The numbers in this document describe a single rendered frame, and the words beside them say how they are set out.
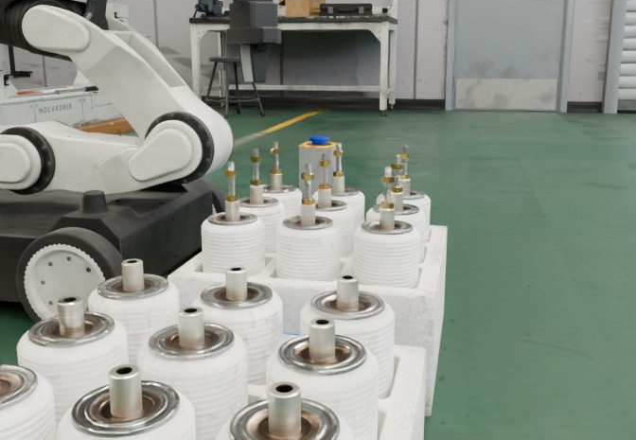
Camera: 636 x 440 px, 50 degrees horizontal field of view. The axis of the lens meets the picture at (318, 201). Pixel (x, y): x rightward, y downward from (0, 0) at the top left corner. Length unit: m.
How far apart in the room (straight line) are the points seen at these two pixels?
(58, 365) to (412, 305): 0.49
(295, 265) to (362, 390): 0.45
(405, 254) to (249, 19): 0.43
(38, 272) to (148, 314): 0.59
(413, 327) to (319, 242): 0.18
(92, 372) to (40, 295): 0.68
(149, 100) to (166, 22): 5.29
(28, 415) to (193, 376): 0.13
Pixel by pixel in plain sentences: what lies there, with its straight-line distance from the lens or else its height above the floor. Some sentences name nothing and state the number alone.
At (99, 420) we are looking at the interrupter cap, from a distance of 0.52.
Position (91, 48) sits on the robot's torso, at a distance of 1.41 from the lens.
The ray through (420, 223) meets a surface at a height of 0.24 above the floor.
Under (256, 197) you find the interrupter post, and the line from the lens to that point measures 1.15.
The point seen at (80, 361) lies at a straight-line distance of 0.64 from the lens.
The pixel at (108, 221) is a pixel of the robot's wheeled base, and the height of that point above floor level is 0.20.
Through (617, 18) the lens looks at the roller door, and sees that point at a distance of 6.07.
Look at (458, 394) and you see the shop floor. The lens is 1.08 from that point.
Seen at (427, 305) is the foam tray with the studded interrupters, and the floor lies 0.17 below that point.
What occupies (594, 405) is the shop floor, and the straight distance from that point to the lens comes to 1.11.
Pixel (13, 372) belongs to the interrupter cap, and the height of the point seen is 0.25.
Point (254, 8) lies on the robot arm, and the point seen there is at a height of 0.57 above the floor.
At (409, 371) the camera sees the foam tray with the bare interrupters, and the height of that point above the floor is 0.18.
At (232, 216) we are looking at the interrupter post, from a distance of 1.04.
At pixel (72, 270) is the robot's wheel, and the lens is 1.27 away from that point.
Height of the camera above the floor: 0.50
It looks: 12 degrees down
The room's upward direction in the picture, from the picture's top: straight up
